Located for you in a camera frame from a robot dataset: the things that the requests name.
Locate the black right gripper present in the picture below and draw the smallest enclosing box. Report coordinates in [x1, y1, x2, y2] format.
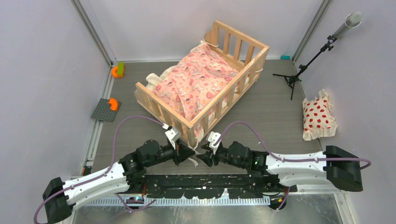
[197, 142, 246, 169]

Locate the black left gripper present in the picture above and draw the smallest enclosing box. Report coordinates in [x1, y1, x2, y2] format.
[145, 139, 195, 167]

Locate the pink unicorn print cushion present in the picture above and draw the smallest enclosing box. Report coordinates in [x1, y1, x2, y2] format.
[145, 39, 263, 168]

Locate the wooden slatted pet bed frame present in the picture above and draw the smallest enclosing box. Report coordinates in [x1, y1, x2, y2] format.
[134, 20, 270, 148]

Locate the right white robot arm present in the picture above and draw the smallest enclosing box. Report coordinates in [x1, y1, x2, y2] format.
[197, 141, 363, 192]

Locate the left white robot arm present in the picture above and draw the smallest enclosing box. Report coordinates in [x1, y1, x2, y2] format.
[42, 140, 195, 224]

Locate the orange arch toy block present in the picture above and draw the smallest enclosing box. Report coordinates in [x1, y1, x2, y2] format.
[107, 98, 119, 111]

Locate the grey building block plate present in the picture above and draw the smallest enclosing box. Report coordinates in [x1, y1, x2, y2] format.
[91, 98, 122, 122]

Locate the orange and green toy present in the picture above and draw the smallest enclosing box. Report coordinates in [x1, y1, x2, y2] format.
[111, 62, 125, 78]

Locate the white strawberry print pillow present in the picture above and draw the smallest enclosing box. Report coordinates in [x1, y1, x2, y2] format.
[302, 89, 338, 141]

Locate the small teal block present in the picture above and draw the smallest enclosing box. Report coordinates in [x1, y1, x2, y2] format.
[280, 55, 290, 60]

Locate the microphone on black stand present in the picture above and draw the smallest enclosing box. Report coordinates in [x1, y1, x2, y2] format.
[273, 12, 363, 100]

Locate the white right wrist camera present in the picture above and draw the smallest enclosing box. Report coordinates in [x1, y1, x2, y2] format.
[206, 131, 221, 154]

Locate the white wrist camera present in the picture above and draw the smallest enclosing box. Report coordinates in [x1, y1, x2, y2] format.
[165, 126, 182, 142]
[206, 131, 221, 154]

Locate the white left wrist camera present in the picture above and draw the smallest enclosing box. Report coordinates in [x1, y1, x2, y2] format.
[165, 126, 182, 142]

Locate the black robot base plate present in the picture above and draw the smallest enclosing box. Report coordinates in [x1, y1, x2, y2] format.
[123, 174, 287, 199]

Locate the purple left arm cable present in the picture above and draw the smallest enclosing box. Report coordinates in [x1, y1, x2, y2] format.
[33, 115, 169, 224]

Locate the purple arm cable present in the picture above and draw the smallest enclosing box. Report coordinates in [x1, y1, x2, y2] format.
[216, 121, 372, 211]
[33, 115, 169, 224]

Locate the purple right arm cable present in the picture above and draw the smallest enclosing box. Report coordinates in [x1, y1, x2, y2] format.
[216, 121, 372, 211]

